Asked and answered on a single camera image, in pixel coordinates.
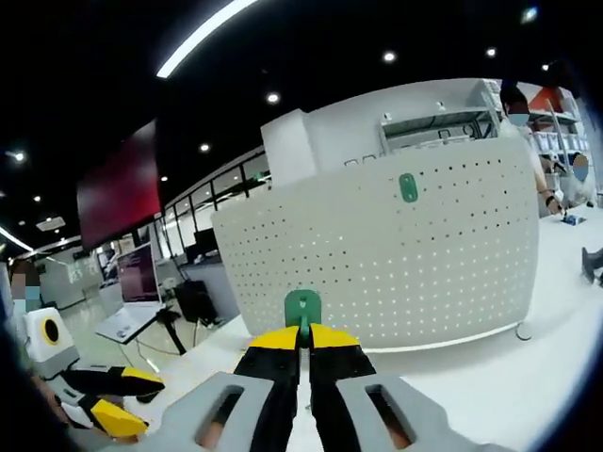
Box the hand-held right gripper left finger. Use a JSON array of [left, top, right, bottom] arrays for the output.
[[157, 325, 302, 452]]

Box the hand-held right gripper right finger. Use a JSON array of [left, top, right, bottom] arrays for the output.
[[308, 324, 477, 452]]

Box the green hook assembly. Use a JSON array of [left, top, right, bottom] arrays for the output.
[[284, 287, 324, 349]]

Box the white perforated mounting plate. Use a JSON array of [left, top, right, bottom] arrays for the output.
[[210, 125, 542, 354]]

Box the green tag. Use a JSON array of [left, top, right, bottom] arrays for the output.
[[398, 172, 420, 204]]

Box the black laptop stand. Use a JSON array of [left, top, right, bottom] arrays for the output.
[[155, 308, 189, 357]]

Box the white open laptop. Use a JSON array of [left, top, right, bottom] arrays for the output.
[[95, 242, 167, 347]]

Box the black computer tower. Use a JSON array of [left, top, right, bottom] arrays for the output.
[[173, 280, 220, 324]]

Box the black desk monitor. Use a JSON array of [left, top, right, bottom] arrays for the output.
[[186, 229, 222, 265]]

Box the grey curved object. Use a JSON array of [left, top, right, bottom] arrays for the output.
[[580, 247, 603, 286]]

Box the white metal shelf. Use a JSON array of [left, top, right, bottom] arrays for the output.
[[379, 105, 500, 154]]

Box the long ceiling strip light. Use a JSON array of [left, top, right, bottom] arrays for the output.
[[156, 0, 259, 79]]

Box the large red wall screen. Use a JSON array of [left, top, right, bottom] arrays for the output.
[[76, 118, 164, 250]]

